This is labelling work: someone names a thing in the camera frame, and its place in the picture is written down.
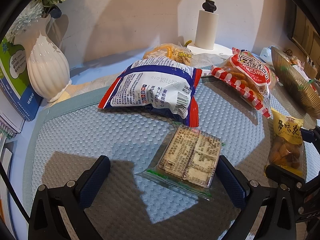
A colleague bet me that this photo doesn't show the yellow label peanut bag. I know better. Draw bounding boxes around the yellow label peanut bag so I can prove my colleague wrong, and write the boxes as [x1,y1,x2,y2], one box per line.
[266,108,304,178]

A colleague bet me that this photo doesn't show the round yellow cracker pack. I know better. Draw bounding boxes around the round yellow cracker pack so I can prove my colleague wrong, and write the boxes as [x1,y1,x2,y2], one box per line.
[143,43,193,66]

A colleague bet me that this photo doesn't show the blue white artificial flowers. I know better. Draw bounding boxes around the blue white artificial flowers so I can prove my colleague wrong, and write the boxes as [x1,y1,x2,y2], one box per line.
[5,0,67,43]

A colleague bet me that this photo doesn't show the clear green edged biscuit pack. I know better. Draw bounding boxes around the clear green edged biscuit pack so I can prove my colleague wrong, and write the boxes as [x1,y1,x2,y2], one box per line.
[138,125,222,200]

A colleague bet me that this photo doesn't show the stack of flat books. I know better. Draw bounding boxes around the stack of flat books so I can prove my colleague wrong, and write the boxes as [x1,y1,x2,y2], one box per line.
[0,139,15,230]

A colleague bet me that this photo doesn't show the red striped snack bag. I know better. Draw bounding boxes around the red striped snack bag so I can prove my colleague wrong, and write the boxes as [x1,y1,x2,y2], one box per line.
[210,48,278,118]

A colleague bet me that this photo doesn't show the black cable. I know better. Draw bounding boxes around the black cable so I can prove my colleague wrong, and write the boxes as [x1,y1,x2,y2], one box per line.
[0,163,30,223]

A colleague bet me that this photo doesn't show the white ribbed ceramic vase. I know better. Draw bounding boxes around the white ribbed ceramic vase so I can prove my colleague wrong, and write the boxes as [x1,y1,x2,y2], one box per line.
[14,16,72,103]

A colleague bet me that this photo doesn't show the spiral bound notebooks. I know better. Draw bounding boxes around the spiral bound notebooks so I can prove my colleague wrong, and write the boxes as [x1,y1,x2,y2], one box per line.
[0,90,25,138]

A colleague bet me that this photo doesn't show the gold ribbed bowl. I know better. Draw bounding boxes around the gold ribbed bowl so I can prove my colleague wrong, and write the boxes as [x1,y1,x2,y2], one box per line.
[271,47,319,119]

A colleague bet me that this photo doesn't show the blue white red snack bag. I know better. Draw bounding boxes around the blue white red snack bag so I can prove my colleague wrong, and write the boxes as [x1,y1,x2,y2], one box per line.
[98,56,202,127]

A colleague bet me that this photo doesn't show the light blue textured mat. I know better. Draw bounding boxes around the light blue textured mat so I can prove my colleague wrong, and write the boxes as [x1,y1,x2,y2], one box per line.
[22,74,320,240]

